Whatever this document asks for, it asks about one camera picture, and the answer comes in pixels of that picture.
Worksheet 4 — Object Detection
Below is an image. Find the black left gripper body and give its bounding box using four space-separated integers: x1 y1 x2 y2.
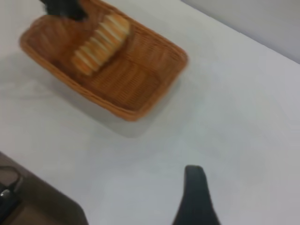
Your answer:
38 0 90 23

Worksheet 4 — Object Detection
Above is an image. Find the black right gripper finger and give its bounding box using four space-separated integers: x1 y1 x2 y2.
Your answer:
172 165 222 225

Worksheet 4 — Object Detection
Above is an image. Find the striped ridged bread loaf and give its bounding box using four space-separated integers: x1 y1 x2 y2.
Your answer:
71 11 131 77

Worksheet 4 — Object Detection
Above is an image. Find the orange woven wicker basket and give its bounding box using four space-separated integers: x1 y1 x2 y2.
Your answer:
19 0 189 122

